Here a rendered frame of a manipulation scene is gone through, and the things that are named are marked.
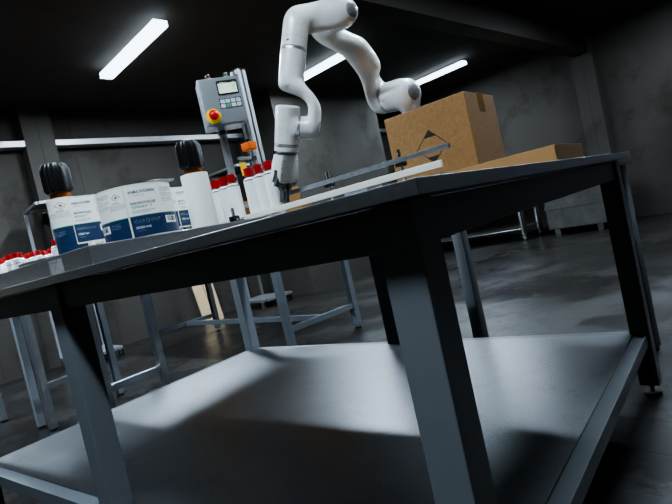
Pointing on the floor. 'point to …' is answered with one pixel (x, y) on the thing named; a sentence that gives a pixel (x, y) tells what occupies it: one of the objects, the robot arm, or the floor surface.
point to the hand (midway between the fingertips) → (284, 196)
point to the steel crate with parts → (577, 211)
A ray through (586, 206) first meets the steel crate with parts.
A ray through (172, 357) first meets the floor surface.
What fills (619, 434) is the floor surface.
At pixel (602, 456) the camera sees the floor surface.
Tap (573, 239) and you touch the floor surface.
